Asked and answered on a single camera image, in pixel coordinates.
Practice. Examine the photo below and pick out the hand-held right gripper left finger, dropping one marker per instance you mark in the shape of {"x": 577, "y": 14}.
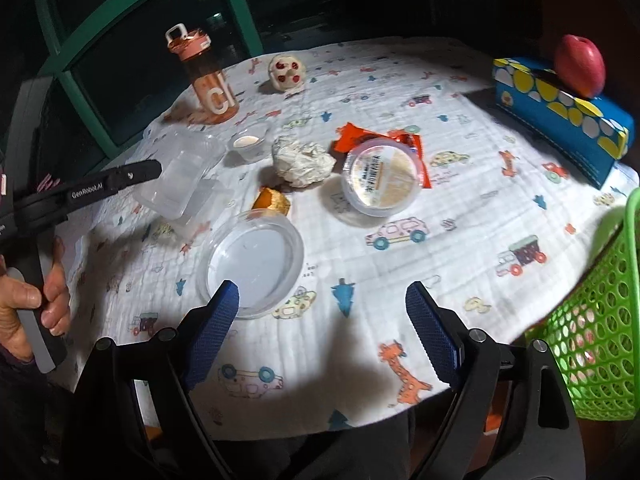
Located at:
{"x": 215, "y": 330}

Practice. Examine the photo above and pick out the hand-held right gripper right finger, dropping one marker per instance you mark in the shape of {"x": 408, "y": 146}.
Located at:
{"x": 430, "y": 330}

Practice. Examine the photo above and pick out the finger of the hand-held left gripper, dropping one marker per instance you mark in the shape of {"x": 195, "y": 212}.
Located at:
{"x": 135, "y": 172}

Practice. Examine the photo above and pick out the clear pudding cup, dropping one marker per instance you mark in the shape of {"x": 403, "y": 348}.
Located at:
{"x": 382, "y": 177}

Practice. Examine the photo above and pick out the white paper ball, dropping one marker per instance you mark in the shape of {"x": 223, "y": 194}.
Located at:
{"x": 302, "y": 162}

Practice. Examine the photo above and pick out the green plastic basket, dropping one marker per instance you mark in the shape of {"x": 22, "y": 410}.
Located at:
{"x": 600, "y": 320}

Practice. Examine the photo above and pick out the orange snack wrapper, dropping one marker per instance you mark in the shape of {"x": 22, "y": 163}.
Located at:
{"x": 352, "y": 137}

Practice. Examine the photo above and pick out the person's left hand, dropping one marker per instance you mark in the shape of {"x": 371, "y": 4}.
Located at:
{"x": 20, "y": 310}

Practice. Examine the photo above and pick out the clear plastic box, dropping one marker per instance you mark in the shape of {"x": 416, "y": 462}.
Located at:
{"x": 185, "y": 180}

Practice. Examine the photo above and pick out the white printed tablecloth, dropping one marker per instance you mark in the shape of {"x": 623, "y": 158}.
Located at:
{"x": 380, "y": 285}

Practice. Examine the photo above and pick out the clear round plastic lid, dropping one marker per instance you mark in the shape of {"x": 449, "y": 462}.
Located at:
{"x": 255, "y": 265}

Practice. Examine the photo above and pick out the small clear sauce cup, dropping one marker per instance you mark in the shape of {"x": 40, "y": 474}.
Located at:
{"x": 247, "y": 146}

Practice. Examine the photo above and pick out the orange water bottle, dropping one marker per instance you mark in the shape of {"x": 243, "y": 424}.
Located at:
{"x": 210, "y": 80}

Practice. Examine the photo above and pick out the blue dotted tissue box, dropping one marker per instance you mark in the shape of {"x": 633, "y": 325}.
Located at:
{"x": 555, "y": 125}

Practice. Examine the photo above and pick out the red apple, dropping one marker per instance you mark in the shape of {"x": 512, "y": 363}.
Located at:
{"x": 580, "y": 67}

